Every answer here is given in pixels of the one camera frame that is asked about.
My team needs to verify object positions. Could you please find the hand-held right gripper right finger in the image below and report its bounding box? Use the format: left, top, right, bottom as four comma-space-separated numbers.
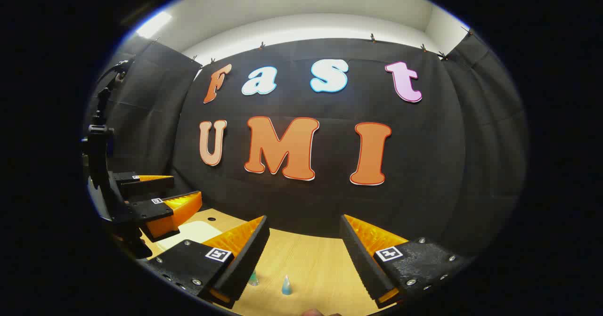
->
339, 214, 472, 308

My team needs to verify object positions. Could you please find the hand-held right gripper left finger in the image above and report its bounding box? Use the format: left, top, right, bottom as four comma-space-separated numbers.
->
147, 215, 270, 309

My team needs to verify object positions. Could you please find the cream yellow suitcase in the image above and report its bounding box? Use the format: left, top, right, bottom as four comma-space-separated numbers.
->
155, 220, 223, 251

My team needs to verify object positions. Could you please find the black backdrop cloth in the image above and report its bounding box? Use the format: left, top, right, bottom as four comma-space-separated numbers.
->
85, 31, 528, 260

